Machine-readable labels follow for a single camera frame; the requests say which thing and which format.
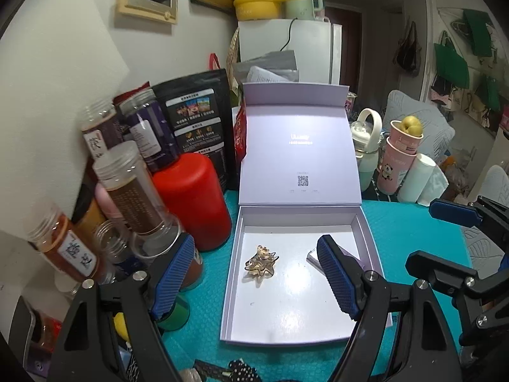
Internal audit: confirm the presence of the dark door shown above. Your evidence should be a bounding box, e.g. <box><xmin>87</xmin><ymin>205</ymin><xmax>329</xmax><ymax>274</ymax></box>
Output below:
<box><xmin>324</xmin><ymin>2</ymin><xmax>363</xmax><ymax>93</ymax></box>

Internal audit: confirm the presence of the black power cable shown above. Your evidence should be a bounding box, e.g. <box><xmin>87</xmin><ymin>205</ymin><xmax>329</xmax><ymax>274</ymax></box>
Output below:
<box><xmin>279</xmin><ymin>18</ymin><xmax>299</xmax><ymax>52</ymax></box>

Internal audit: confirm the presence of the brown label clear jar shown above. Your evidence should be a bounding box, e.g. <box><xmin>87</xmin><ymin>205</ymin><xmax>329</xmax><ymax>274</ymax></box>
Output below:
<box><xmin>93</xmin><ymin>140</ymin><xmax>184</xmax><ymax>261</ymax></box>

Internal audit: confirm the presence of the red canister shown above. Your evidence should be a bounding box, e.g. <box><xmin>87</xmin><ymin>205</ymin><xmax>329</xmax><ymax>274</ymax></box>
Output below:
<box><xmin>152</xmin><ymin>153</ymin><xmax>232</xmax><ymax>252</ymax></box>

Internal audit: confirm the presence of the grey plastic bag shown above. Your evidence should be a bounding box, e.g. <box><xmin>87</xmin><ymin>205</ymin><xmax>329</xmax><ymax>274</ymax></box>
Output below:
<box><xmin>233</xmin><ymin>50</ymin><xmax>300</xmax><ymax>84</ymax></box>

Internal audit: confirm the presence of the purple label jar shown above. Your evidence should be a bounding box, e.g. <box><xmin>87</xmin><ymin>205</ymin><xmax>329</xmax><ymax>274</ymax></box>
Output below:
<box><xmin>118</xmin><ymin>88</ymin><xmax>180</xmax><ymax>173</ymax></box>

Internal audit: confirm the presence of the pale blue cushion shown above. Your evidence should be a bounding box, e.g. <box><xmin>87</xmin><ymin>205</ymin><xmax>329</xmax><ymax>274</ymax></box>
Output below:
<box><xmin>384</xmin><ymin>89</ymin><xmax>456</xmax><ymax>165</ymax></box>

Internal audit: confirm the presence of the red packet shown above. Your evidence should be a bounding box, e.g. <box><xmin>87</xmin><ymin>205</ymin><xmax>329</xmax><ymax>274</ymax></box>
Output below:
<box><xmin>234</xmin><ymin>105</ymin><xmax>249</xmax><ymax>162</ymax></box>

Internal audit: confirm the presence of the white fridge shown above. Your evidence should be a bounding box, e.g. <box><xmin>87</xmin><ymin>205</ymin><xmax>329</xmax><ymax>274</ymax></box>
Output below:
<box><xmin>239</xmin><ymin>18</ymin><xmax>343</xmax><ymax>86</ymax></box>

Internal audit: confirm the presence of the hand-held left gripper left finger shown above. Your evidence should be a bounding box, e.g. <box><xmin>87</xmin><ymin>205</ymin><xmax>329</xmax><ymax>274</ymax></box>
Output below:
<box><xmin>47</xmin><ymin>233</ymin><xmax>195</xmax><ymax>382</ymax></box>

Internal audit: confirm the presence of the white mint water bottle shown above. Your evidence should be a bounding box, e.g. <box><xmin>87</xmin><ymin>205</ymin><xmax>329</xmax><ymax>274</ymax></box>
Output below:
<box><xmin>350</xmin><ymin>108</ymin><xmax>385</xmax><ymax>192</ymax></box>

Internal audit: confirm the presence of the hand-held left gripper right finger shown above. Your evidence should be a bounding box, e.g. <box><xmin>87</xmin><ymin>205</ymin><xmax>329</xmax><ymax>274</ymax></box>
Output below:
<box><xmin>316</xmin><ymin>234</ymin><xmax>463</xmax><ymax>382</ymax></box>

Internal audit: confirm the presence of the white printed paper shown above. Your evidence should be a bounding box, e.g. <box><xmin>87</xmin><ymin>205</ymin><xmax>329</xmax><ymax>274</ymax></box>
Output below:
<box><xmin>248</xmin><ymin>67</ymin><xmax>296</xmax><ymax>84</ymax></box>

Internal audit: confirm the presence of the white paper towel roll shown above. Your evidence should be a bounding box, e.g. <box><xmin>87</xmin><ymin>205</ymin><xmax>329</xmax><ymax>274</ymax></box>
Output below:
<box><xmin>399</xmin><ymin>153</ymin><xmax>449</xmax><ymax>205</ymax></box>

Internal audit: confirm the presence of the dark label clear jar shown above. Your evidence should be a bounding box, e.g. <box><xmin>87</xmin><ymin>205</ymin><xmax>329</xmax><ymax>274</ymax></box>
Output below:
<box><xmin>77</xmin><ymin>97</ymin><xmax>129</xmax><ymax>165</ymax></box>

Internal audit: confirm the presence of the pink bottle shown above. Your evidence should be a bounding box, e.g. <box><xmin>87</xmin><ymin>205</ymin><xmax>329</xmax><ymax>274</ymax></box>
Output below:
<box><xmin>95</xmin><ymin>183</ymin><xmax>125</xmax><ymax>224</ymax></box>

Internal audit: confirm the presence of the black white patterned cloth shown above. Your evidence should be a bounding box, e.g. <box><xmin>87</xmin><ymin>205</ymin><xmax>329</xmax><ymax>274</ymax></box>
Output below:
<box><xmin>364</xmin><ymin>179</ymin><xmax>399</xmax><ymax>202</ymax></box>

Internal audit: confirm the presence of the black patterned packet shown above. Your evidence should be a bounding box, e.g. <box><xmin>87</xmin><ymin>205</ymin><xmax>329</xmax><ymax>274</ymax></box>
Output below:
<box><xmin>193</xmin><ymin>360</ymin><xmax>232</xmax><ymax>382</ymax></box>

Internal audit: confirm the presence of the yellow fruit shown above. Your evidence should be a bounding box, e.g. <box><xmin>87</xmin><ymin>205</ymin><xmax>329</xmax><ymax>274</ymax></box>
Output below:
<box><xmin>399</xmin><ymin>115</ymin><xmax>423</xmax><ymax>137</ymax></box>

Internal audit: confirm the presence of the teal table mat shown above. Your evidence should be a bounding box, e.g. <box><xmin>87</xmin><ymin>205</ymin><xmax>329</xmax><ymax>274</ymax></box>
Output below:
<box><xmin>159</xmin><ymin>189</ymin><xmax>475</xmax><ymax>382</ymax></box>

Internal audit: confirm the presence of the leaf pattern cloth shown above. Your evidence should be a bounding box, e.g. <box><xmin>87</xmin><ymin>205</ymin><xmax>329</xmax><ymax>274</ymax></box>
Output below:
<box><xmin>460</xmin><ymin>225</ymin><xmax>506</xmax><ymax>280</ymax></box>

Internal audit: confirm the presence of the yellow pot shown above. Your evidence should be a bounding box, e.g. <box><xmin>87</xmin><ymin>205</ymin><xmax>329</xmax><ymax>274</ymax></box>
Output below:
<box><xmin>233</xmin><ymin>0</ymin><xmax>308</xmax><ymax>21</ymax></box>

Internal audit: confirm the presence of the dark hanging bag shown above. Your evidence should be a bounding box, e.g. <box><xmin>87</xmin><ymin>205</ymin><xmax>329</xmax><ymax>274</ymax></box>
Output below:
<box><xmin>394</xmin><ymin>20</ymin><xmax>422</xmax><ymax>77</ymax></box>

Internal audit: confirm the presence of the small yellow item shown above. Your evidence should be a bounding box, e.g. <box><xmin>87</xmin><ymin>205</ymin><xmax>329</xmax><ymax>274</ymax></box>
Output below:
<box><xmin>113</xmin><ymin>312</ymin><xmax>129</xmax><ymax>343</ymax></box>

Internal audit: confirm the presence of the woven straw fan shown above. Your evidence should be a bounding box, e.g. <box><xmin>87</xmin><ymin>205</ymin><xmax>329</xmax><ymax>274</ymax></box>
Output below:
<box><xmin>227</xmin><ymin>28</ymin><xmax>241</xmax><ymax>73</ymax></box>

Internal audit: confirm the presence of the pink panda paper cup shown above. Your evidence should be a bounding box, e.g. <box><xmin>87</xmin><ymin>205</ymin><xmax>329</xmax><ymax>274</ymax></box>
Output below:
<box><xmin>377</xmin><ymin>135</ymin><xmax>418</xmax><ymax>195</ymax></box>

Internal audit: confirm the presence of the black snack pouch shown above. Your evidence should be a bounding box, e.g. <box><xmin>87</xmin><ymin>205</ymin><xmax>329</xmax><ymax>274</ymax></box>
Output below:
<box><xmin>152</xmin><ymin>68</ymin><xmax>240</xmax><ymax>192</ymax></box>

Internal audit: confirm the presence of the black polka dot pouch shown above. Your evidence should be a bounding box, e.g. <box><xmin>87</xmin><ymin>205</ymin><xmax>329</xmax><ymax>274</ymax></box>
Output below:
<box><xmin>228</xmin><ymin>359</ymin><xmax>262</xmax><ymax>382</ymax></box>

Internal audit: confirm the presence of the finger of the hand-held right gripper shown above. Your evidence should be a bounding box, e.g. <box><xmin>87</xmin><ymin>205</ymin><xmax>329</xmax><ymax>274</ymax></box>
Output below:
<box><xmin>406</xmin><ymin>250</ymin><xmax>509</xmax><ymax>363</ymax></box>
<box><xmin>429</xmin><ymin>195</ymin><xmax>509</xmax><ymax>255</ymax></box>

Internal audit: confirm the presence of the pale green kettle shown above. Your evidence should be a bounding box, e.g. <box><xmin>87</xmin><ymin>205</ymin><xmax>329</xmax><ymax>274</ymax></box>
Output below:
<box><xmin>283</xmin><ymin>0</ymin><xmax>324</xmax><ymax>22</ymax></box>

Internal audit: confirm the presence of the green tote bag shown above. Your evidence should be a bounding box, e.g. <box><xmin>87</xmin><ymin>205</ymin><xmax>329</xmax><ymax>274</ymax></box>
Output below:
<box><xmin>433</xmin><ymin>32</ymin><xmax>471</xmax><ymax>87</ymax></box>
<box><xmin>483</xmin><ymin>75</ymin><xmax>502</xmax><ymax>113</ymax></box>
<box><xmin>463</xmin><ymin>8</ymin><xmax>494</xmax><ymax>57</ymax></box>

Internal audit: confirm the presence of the white chair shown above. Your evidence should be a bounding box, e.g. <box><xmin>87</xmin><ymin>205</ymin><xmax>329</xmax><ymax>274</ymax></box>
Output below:
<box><xmin>475</xmin><ymin>165</ymin><xmax>506</xmax><ymax>204</ymax></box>

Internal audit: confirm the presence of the lavender gift box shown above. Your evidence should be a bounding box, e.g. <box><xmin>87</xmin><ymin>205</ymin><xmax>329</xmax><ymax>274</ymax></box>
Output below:
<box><xmin>220</xmin><ymin>81</ymin><xmax>394</xmax><ymax>345</ymax></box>

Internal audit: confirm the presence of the white label orange jar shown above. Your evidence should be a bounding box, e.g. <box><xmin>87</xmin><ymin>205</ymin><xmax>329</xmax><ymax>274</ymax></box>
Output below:
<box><xmin>27</xmin><ymin>203</ymin><xmax>101</xmax><ymax>282</ymax></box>

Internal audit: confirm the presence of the green lid jar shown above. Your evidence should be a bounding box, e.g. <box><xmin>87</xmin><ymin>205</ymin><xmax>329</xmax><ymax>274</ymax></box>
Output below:
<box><xmin>159</xmin><ymin>294</ymin><xmax>192</xmax><ymax>332</ymax></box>

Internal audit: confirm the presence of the amber gold hair clip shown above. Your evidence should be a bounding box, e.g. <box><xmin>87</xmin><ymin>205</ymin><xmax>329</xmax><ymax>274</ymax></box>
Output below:
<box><xmin>244</xmin><ymin>245</ymin><xmax>279</xmax><ymax>278</ymax></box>

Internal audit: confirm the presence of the empty clear jar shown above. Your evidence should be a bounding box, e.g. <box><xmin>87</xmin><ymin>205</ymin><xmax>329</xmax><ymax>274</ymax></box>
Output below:
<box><xmin>93</xmin><ymin>219</ymin><xmax>133</xmax><ymax>264</ymax></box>

